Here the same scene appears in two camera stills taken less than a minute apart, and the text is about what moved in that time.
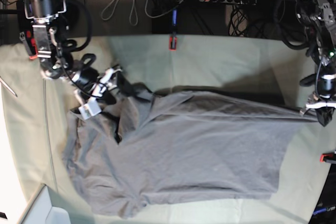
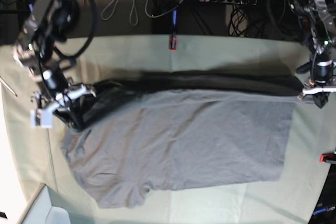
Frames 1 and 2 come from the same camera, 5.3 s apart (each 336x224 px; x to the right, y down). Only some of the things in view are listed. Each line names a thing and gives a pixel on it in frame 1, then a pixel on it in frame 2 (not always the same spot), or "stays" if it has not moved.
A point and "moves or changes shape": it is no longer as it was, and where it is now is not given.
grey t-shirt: [144, 147] moves or changes shape
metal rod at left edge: [7, 86] stays
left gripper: [85, 78] to [54, 78]
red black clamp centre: [173, 39] stays
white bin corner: [40, 210] stays
